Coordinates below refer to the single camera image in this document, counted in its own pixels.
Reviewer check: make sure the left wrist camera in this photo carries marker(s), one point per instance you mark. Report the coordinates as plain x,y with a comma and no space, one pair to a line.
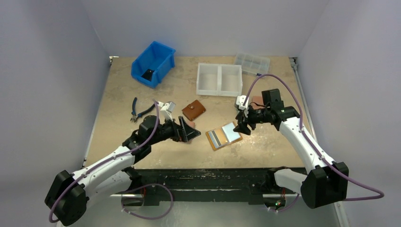
166,109

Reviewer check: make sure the blue plastic bin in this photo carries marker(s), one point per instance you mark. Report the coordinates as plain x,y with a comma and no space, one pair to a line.
157,57

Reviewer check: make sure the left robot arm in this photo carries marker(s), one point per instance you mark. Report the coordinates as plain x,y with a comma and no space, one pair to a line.
72,193

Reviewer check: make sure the brown leather card holder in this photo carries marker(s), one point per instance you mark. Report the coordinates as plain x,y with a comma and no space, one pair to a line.
193,110

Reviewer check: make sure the salmon card holder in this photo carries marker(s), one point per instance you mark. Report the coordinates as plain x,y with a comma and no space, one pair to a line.
257,102

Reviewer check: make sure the pink card holder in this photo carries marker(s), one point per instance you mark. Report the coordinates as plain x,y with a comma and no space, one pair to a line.
191,124

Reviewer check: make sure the black card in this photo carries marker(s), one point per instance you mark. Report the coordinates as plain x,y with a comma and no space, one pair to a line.
148,74

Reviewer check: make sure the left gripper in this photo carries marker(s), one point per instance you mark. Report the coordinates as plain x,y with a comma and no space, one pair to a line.
188,132

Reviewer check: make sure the clear plastic organizer box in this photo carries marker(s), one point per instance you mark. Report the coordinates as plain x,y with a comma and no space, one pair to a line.
252,64

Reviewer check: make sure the orange card holder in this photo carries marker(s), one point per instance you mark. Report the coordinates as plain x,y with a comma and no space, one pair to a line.
225,145

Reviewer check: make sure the white two-compartment tray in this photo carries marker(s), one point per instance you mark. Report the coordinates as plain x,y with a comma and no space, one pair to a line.
219,80

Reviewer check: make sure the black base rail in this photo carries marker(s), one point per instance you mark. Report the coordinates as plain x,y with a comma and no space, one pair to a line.
250,185

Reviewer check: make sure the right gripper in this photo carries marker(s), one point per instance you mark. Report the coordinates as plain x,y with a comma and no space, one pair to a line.
246,119

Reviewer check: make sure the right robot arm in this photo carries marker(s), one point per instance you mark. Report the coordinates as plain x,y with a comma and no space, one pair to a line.
322,183

